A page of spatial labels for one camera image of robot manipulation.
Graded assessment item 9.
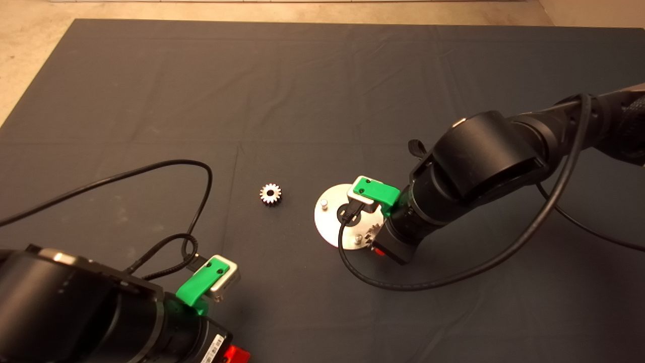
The black camera cable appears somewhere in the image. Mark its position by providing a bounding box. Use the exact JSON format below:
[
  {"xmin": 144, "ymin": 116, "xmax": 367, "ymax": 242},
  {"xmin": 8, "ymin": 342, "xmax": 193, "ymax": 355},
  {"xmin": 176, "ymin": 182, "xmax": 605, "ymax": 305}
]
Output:
[
  {"xmin": 338, "ymin": 93, "xmax": 645, "ymax": 292},
  {"xmin": 0, "ymin": 160, "xmax": 214, "ymax": 273}
]

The round metal carrier plate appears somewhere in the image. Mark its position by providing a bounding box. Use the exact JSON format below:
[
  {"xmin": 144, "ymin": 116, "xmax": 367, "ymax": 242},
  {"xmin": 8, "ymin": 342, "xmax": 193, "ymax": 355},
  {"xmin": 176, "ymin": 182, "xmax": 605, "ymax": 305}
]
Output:
[{"xmin": 314, "ymin": 184, "xmax": 382, "ymax": 251}]

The black left camera cable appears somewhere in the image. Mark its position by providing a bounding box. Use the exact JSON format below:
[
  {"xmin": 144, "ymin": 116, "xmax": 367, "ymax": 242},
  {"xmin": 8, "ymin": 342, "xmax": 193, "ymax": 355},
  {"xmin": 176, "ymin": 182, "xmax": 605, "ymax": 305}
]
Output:
[{"xmin": 0, "ymin": 160, "xmax": 214, "ymax": 273}]

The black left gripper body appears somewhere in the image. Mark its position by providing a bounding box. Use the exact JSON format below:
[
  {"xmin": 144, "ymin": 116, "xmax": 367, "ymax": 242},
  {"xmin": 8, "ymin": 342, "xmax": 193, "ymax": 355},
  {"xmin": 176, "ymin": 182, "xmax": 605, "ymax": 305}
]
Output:
[{"xmin": 197, "ymin": 323, "xmax": 234, "ymax": 363}]

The green right camera mount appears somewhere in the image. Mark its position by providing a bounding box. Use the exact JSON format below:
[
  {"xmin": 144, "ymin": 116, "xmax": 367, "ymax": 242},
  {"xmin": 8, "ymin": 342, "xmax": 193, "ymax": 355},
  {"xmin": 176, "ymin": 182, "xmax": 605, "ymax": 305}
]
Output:
[{"xmin": 352, "ymin": 176, "xmax": 402, "ymax": 218}]

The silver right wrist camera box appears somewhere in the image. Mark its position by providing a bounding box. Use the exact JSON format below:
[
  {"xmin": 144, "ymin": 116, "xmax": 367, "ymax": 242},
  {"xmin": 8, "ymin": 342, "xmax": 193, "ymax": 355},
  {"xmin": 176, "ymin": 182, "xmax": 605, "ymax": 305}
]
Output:
[{"xmin": 347, "ymin": 176, "xmax": 376, "ymax": 215}]

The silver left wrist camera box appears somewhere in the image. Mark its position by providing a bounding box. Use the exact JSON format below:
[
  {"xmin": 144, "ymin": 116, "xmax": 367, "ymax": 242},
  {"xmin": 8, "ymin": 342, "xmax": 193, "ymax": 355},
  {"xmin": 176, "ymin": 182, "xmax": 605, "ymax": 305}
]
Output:
[{"xmin": 209, "ymin": 255, "xmax": 240, "ymax": 302}]

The small steel planetary gear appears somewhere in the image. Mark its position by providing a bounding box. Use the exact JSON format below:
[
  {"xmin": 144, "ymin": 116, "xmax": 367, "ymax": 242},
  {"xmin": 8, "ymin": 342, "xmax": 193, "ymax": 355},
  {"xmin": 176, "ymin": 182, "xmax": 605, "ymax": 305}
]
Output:
[
  {"xmin": 365, "ymin": 223, "xmax": 384, "ymax": 249},
  {"xmin": 260, "ymin": 183, "xmax": 283, "ymax": 206}
]

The dark grey table cloth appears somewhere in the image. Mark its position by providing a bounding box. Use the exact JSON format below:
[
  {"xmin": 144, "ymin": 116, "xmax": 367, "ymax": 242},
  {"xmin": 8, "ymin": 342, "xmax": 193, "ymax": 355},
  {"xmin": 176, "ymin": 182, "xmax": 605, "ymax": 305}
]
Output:
[{"xmin": 0, "ymin": 19, "xmax": 645, "ymax": 363}]

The thin black braided cable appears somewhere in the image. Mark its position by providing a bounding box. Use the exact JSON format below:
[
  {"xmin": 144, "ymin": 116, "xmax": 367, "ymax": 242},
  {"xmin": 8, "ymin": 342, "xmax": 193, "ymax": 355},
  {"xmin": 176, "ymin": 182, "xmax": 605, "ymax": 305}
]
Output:
[{"xmin": 123, "ymin": 233, "xmax": 198, "ymax": 281}]

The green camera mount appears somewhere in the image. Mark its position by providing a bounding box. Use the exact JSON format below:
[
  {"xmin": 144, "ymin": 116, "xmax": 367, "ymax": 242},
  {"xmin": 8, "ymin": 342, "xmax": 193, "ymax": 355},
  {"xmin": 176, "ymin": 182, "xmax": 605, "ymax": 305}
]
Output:
[
  {"xmin": 176, "ymin": 258, "xmax": 230, "ymax": 316},
  {"xmin": 352, "ymin": 176, "xmax": 402, "ymax": 218}
]

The green left camera mount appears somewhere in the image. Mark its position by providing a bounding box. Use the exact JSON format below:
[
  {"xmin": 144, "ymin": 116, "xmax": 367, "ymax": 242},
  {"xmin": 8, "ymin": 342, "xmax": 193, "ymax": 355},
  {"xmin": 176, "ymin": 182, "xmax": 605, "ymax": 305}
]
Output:
[{"xmin": 176, "ymin": 258, "xmax": 230, "ymax": 316}]

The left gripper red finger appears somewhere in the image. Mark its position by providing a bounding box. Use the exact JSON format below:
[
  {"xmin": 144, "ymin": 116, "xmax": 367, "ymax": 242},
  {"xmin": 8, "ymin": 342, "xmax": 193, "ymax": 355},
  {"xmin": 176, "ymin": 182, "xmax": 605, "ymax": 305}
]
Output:
[{"xmin": 223, "ymin": 345, "xmax": 251, "ymax": 363}]

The black right camera cable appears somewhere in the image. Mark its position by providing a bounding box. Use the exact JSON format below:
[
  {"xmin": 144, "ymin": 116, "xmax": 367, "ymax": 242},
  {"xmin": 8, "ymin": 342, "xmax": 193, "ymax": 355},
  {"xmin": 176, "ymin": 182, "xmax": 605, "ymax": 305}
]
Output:
[{"xmin": 338, "ymin": 93, "xmax": 645, "ymax": 292}]

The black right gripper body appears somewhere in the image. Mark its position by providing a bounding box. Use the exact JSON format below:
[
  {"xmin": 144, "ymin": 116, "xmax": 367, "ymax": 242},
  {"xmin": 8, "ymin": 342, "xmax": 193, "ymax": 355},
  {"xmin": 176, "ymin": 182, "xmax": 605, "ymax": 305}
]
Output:
[{"xmin": 375, "ymin": 217, "xmax": 419, "ymax": 265}]

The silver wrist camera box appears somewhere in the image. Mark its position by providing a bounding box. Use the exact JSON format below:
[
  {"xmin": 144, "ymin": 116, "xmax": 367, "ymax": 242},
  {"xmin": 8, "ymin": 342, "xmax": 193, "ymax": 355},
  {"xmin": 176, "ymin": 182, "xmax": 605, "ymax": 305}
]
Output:
[
  {"xmin": 209, "ymin": 255, "xmax": 240, "ymax": 302},
  {"xmin": 347, "ymin": 176, "xmax": 376, "ymax": 215}
]

